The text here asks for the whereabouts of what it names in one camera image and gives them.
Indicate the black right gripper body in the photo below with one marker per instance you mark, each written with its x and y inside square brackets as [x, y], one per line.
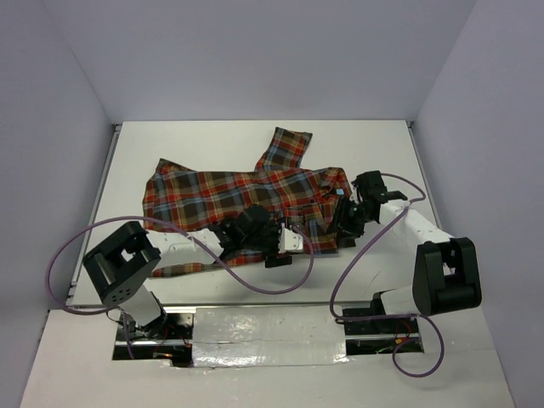
[355, 220]

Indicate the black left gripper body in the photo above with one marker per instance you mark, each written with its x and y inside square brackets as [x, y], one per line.
[266, 241]

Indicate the plaid long sleeve shirt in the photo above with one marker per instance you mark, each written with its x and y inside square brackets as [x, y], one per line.
[193, 200]

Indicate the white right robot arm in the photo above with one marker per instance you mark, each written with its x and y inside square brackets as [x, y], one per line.
[446, 270]

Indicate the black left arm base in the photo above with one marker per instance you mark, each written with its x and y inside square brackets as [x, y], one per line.
[171, 325]

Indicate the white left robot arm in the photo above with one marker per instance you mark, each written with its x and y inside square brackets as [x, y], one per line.
[120, 264]

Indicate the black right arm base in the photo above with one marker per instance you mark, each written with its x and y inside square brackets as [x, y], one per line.
[365, 321]

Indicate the glossy white tape patch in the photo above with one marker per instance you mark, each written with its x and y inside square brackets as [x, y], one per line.
[267, 336]

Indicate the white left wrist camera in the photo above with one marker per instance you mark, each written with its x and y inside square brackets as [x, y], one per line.
[290, 241]

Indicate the aluminium table frame rail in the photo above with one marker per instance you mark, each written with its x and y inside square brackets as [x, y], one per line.
[435, 144]

